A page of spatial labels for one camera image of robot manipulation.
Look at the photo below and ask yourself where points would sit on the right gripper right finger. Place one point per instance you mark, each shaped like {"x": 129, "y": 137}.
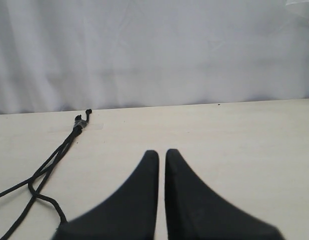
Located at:
{"x": 195, "y": 212}

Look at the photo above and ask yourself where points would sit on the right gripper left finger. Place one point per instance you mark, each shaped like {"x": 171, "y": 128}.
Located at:
{"x": 130, "y": 213}

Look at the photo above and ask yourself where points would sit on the clear tape strip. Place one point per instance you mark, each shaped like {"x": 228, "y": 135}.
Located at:
{"x": 69, "y": 128}

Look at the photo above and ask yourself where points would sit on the white backdrop curtain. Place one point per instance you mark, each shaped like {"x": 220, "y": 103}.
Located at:
{"x": 59, "y": 55}

